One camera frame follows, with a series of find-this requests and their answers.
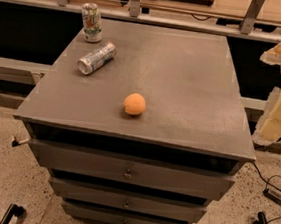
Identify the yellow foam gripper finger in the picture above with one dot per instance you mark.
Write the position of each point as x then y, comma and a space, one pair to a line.
272, 56
268, 129

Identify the orange fruit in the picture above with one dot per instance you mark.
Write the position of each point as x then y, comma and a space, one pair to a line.
134, 104

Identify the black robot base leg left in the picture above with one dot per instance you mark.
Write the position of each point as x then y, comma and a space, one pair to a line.
13, 210

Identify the white green standing can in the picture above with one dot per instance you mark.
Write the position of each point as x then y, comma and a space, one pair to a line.
91, 18

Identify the silver redbull can lying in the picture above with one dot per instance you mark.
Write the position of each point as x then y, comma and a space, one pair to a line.
95, 59

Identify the top grey drawer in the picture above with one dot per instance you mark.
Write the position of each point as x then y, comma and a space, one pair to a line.
131, 170

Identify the grey drawer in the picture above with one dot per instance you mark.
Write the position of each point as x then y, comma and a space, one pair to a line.
106, 215
130, 202
131, 170

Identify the grey drawer cabinet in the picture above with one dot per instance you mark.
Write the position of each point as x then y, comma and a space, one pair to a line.
194, 115

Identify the middle grey drawer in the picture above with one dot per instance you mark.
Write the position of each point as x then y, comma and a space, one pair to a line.
130, 202

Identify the bottom grey drawer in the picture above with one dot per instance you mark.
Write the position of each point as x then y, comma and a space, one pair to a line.
106, 215

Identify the white plug on floor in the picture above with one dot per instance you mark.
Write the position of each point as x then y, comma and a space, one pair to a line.
15, 142

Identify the grey metal shelf rail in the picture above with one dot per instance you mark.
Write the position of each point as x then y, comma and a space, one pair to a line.
254, 19

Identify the black power adapter with cable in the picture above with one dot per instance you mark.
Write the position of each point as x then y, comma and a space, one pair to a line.
271, 191

